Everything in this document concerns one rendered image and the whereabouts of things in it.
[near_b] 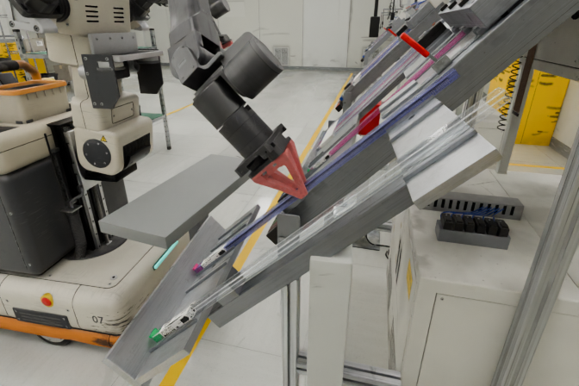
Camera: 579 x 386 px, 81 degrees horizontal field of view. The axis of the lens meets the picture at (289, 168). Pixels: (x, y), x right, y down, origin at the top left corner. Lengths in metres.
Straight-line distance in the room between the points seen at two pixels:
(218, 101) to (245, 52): 0.07
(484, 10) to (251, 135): 0.45
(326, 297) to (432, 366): 0.53
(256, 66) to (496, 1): 0.43
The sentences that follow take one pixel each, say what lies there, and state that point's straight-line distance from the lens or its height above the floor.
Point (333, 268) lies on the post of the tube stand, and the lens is 0.50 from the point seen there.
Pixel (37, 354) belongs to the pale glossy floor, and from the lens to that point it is 1.71.
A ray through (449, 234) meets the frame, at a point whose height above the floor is 0.64.
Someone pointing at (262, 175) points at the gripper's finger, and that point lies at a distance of 0.48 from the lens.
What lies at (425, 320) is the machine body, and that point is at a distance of 0.91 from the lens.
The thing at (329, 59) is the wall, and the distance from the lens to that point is 9.57.
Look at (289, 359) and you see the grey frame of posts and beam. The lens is 1.02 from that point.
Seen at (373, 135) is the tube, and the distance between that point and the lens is 0.47.
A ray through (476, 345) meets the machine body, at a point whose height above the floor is 0.45.
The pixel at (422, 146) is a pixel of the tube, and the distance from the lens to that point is 0.33.
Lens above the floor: 1.12
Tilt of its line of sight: 23 degrees down
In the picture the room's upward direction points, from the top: straight up
